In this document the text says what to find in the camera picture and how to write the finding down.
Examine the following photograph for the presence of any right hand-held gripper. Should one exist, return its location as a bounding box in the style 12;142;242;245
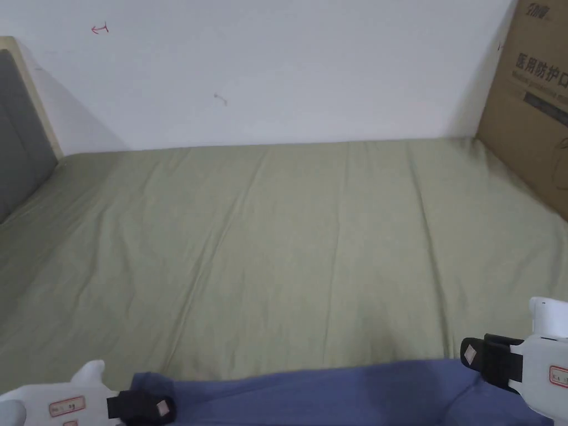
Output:
459;296;568;426

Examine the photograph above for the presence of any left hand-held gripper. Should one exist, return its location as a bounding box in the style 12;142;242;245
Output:
0;359;178;426

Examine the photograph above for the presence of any dark blue garment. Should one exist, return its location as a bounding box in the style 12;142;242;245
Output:
131;357;541;426

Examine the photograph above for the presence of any bed with pale green sheet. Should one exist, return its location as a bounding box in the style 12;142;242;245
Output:
0;135;568;426

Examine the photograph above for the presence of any brown cardboard carton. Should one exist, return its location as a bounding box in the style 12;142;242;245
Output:
474;0;568;224

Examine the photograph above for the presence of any grey padded headboard, wooden frame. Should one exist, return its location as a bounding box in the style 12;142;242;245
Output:
0;36;67;225

